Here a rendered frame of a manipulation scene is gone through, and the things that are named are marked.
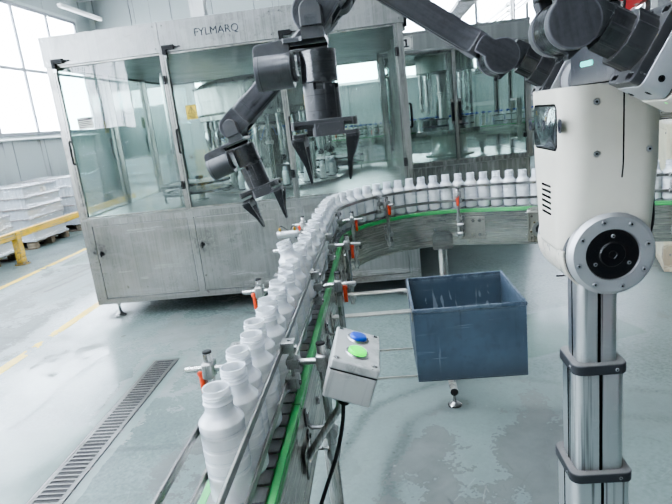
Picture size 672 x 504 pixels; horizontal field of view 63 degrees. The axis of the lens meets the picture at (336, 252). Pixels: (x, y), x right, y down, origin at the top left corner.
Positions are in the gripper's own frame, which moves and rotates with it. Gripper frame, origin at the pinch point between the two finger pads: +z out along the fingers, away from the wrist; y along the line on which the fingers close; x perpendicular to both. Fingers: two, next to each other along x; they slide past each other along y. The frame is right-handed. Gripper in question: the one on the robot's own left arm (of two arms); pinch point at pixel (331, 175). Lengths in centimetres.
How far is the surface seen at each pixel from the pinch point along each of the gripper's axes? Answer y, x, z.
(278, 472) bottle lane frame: -10.6, -21.0, 39.9
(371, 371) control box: 3.8, -10.5, 30.0
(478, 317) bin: 31, 56, 49
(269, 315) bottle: -14.1, 2.1, 23.9
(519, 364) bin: 41, 56, 64
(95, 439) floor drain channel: -154, 155, 139
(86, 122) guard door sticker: -226, 351, -28
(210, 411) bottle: -16.3, -27.8, 25.6
